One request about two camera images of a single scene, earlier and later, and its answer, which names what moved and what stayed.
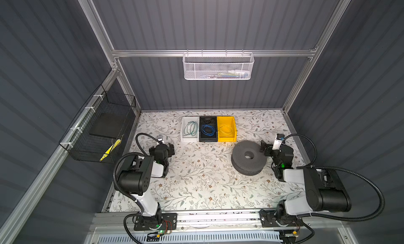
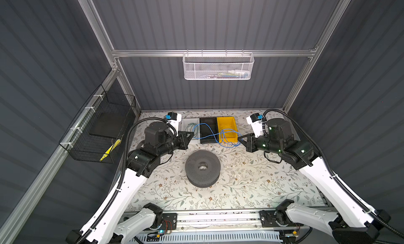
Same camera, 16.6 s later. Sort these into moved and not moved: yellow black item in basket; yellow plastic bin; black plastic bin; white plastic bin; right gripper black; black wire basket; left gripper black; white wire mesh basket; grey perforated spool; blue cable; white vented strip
Moved: grey perforated spool; blue cable; left gripper black; right gripper black
Not moved: yellow plastic bin; black wire basket; yellow black item in basket; black plastic bin; white plastic bin; white wire mesh basket; white vented strip
